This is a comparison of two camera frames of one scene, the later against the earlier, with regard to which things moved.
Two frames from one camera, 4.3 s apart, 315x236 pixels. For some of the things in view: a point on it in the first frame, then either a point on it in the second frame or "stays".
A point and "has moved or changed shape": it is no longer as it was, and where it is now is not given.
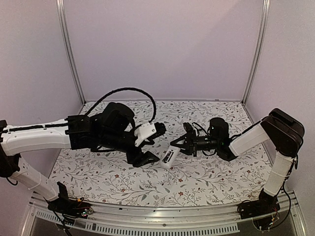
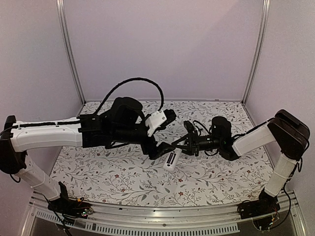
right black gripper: x=191 y=142 stays
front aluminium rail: x=224 y=220 stays
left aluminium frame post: x=61 y=6 stays
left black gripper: x=139 y=159 to x=147 y=149
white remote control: x=169 y=157 has moved or changed shape
